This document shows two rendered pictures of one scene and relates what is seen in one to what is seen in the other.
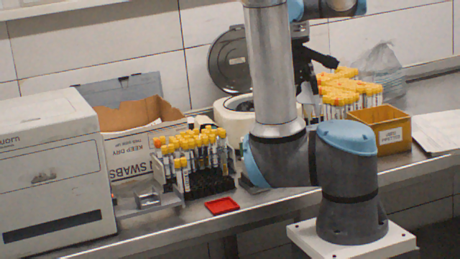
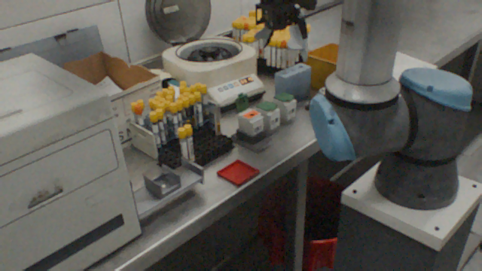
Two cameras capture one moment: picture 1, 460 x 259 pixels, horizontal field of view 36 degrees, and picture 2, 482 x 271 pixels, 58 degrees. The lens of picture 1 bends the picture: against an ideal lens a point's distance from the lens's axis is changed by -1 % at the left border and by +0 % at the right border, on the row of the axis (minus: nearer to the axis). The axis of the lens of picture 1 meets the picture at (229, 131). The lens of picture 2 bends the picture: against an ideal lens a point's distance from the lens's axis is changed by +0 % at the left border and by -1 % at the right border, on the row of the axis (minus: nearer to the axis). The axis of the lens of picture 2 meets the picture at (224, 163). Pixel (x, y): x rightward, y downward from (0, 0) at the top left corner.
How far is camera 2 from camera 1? 96 cm
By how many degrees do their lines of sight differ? 25
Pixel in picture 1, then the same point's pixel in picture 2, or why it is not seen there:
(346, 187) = (443, 149)
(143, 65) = (78, 19)
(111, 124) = not seen: hidden behind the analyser
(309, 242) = (388, 211)
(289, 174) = (385, 143)
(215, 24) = not seen: outside the picture
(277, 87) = (393, 34)
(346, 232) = (436, 196)
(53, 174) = (58, 188)
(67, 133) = (71, 127)
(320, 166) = (422, 129)
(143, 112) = (89, 72)
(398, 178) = not seen: hidden behind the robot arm
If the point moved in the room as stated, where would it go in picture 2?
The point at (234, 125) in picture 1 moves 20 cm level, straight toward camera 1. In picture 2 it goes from (201, 77) to (231, 106)
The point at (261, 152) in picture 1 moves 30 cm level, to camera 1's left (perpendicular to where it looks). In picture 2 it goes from (355, 122) to (172, 176)
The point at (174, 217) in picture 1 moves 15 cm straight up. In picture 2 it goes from (194, 196) to (186, 135)
